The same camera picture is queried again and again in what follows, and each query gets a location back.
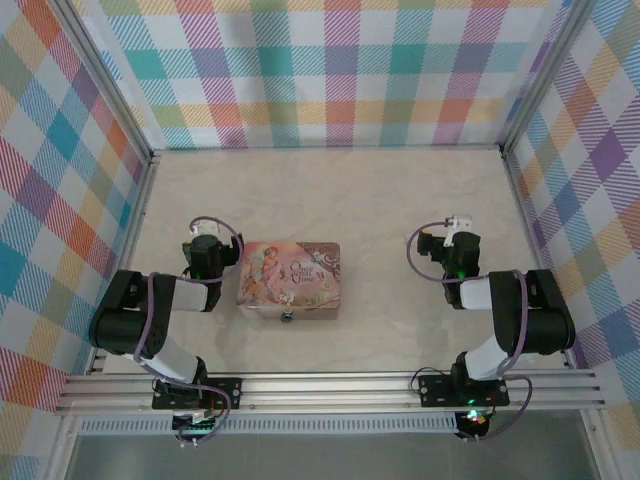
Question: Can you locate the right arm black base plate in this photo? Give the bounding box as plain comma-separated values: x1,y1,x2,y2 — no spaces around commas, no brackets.
417,373,511,407

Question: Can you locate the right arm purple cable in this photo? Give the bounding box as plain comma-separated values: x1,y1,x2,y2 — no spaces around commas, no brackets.
405,223,532,444

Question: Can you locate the aluminium frame post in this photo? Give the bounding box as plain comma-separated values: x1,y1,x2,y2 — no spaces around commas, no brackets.
497,0,601,156
49,0,161,171

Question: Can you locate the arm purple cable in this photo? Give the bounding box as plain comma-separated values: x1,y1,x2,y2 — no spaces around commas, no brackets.
405,223,532,444
132,215,245,449

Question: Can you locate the aluminium side rail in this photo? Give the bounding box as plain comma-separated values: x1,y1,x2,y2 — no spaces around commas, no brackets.
499,147,576,371
85,152,162,376

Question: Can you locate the aluminium frame leg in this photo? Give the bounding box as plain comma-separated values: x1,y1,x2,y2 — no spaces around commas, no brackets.
47,414,81,480
582,409,621,480

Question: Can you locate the white slotted cable duct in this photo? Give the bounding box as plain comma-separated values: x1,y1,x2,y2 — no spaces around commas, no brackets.
77,412,461,435

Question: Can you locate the long aluminium mounting rail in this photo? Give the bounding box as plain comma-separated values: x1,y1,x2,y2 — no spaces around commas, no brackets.
54,368,606,416

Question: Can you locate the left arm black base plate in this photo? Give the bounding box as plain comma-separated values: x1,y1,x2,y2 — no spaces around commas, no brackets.
152,377,244,411

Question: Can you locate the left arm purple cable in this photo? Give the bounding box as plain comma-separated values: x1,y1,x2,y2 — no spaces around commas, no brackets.
132,215,245,449

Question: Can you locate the pink illustrated tin box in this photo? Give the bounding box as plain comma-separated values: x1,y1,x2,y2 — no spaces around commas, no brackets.
235,241,343,324

